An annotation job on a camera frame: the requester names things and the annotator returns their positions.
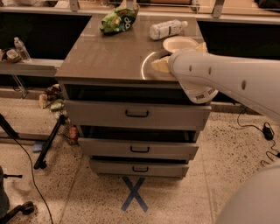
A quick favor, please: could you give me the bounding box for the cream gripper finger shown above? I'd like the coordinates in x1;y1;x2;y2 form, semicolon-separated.
196;42;207;53
151;56;170;73

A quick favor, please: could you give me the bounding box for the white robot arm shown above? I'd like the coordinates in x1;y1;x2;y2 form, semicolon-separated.
151;48;280;224

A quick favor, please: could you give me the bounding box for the white paper bowl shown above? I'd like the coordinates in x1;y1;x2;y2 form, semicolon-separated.
163;36;199;53

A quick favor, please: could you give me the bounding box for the clear plastic water bottle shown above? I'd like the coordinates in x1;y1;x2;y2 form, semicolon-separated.
150;19;188;40

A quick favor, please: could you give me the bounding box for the top grey drawer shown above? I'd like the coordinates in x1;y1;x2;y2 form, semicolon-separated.
64;100;211;130

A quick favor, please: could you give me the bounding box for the grey drawer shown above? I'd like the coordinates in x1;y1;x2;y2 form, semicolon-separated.
78;137;199;161
90;159;189;179
64;100;211;130

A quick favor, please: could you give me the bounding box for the green chip bag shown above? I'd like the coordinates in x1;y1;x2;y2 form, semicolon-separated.
100;8;139;34

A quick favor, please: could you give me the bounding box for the grey drawer cabinet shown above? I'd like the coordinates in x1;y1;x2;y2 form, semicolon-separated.
55;15;211;178

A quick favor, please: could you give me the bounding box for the middle grey drawer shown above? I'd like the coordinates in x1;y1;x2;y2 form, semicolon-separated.
78;137;199;161

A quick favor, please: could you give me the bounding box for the black power adapter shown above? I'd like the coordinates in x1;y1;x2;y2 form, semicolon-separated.
262;122;274;140

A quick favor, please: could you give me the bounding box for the pile of snack bags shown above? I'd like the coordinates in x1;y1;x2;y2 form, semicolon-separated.
38;84;80;145

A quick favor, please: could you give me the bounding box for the bottom grey drawer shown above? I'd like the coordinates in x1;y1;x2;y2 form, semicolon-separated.
90;159;189;179

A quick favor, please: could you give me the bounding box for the blue tape cross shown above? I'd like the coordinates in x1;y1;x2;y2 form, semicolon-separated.
121;177;148;213

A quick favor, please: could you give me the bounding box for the small water bottle on shelf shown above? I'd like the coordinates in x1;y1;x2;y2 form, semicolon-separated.
14;37;32;62

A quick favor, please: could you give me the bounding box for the blue sponge on floor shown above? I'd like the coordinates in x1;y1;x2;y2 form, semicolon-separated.
32;142;45;153

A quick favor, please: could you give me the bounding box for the crumpled item on shelf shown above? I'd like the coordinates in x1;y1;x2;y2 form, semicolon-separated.
1;48;21;63

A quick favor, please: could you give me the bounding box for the black tripod leg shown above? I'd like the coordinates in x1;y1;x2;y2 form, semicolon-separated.
33;115;66;170

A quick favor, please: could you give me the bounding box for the black chair base wheel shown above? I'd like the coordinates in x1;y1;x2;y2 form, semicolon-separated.
0;173;36;224

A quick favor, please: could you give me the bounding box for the tangled black cable right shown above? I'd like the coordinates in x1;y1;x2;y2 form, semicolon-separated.
236;108;280;169

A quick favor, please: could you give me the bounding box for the black floor cable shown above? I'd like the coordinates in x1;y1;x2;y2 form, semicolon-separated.
0;116;55;224

